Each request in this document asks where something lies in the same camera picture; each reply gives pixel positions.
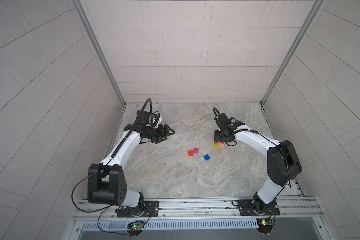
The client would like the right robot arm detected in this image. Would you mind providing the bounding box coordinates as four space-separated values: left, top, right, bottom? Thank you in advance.
213 108 303 216

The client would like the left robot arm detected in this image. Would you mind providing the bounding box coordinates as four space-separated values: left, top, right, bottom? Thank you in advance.
87 124 176 217

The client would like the left circuit board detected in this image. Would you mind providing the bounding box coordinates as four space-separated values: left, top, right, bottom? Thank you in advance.
127 221 145 231

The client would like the circuit board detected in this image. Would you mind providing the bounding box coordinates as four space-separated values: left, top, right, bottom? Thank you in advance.
127 221 145 231
257 218 274 228

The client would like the right circuit board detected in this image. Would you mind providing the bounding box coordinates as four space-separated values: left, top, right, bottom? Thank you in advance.
257 218 274 228

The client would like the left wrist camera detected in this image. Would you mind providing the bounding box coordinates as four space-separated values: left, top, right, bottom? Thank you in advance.
136 111 163 128

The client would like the aluminium mounting rail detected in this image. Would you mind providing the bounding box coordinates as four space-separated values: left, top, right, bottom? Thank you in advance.
74 195 323 223

